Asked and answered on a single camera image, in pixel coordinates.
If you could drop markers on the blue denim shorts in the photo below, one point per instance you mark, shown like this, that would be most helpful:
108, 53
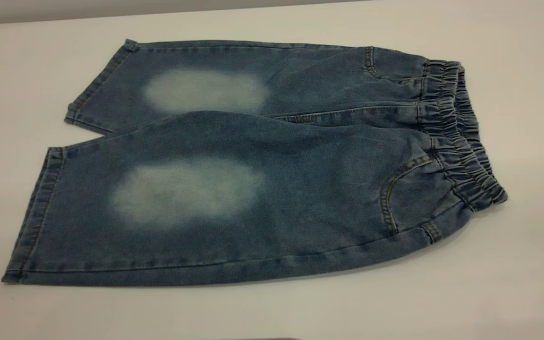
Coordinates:
300, 189

